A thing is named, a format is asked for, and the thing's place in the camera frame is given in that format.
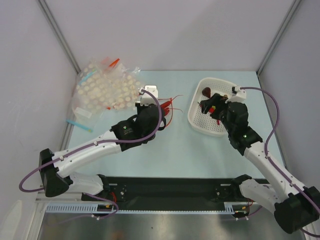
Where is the red toy chili pepper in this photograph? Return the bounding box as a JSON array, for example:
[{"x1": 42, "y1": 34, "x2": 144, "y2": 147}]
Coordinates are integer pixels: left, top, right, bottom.
[{"x1": 197, "y1": 101, "x2": 222, "y2": 126}]

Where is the red toy lobster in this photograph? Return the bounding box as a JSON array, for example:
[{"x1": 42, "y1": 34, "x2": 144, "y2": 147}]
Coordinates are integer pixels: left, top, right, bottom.
[{"x1": 160, "y1": 94, "x2": 183, "y2": 116}]

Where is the clear bag with orange zipper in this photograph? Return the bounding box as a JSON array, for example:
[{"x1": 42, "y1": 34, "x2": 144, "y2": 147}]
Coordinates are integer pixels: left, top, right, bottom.
[{"x1": 158, "y1": 98, "x2": 183, "y2": 129}]

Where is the white perforated plastic basket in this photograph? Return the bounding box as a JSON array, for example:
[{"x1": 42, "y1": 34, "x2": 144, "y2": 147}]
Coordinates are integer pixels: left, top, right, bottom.
[{"x1": 187, "y1": 77, "x2": 237, "y2": 137}]

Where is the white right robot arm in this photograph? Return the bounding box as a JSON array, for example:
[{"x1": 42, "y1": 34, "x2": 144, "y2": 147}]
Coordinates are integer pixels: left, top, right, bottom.
[{"x1": 199, "y1": 93, "x2": 320, "y2": 234}]

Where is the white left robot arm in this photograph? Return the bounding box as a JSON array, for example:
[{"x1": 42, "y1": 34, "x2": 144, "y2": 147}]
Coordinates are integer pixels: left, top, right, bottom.
[{"x1": 39, "y1": 104, "x2": 167, "y2": 201}]

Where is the pile of clear zip bags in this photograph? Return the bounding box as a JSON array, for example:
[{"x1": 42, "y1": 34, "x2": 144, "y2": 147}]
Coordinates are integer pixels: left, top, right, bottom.
[{"x1": 66, "y1": 57, "x2": 143, "y2": 133}]

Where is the dark red toy fruit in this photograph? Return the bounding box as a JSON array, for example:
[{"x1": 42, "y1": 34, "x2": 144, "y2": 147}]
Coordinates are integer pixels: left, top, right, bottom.
[{"x1": 201, "y1": 87, "x2": 211, "y2": 99}]

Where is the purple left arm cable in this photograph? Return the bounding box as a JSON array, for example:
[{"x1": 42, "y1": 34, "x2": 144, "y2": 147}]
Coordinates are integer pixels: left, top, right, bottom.
[{"x1": 19, "y1": 89, "x2": 162, "y2": 193}]

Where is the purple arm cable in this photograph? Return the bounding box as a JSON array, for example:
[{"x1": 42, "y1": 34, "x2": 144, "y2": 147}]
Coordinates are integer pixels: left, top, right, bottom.
[
  {"x1": 239, "y1": 86, "x2": 320, "y2": 238},
  {"x1": 19, "y1": 89, "x2": 162, "y2": 193}
]

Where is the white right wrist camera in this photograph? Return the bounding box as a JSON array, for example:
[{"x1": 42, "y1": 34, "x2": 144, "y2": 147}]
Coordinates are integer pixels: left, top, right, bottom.
[{"x1": 225, "y1": 85, "x2": 247, "y2": 103}]

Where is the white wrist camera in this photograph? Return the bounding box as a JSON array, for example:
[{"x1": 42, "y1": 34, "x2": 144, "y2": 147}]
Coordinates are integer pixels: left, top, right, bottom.
[
  {"x1": 139, "y1": 85, "x2": 159, "y2": 106},
  {"x1": 225, "y1": 85, "x2": 247, "y2": 103}
]

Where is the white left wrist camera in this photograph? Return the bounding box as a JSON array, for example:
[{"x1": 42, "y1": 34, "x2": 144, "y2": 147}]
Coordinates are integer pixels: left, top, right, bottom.
[{"x1": 139, "y1": 85, "x2": 159, "y2": 106}]

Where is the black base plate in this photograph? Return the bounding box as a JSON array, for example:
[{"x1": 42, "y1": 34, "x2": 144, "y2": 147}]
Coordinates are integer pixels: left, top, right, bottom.
[{"x1": 97, "y1": 176, "x2": 253, "y2": 210}]

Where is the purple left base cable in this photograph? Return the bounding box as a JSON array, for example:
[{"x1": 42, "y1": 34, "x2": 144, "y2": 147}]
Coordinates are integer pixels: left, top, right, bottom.
[{"x1": 47, "y1": 193, "x2": 120, "y2": 226}]

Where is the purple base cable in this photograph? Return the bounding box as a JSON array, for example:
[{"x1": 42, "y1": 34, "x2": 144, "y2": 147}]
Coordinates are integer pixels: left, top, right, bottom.
[
  {"x1": 47, "y1": 193, "x2": 120, "y2": 226},
  {"x1": 236, "y1": 204, "x2": 263, "y2": 220}
]

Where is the white slotted cable duct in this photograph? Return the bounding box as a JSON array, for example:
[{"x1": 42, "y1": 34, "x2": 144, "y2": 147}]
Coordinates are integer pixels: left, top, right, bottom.
[{"x1": 45, "y1": 203, "x2": 249, "y2": 215}]

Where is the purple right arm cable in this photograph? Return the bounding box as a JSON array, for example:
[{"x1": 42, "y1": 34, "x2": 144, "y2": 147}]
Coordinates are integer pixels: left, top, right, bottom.
[{"x1": 239, "y1": 86, "x2": 320, "y2": 238}]

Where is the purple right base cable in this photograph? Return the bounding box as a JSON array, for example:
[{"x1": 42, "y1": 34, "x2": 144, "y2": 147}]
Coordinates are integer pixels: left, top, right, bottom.
[{"x1": 236, "y1": 204, "x2": 263, "y2": 220}]

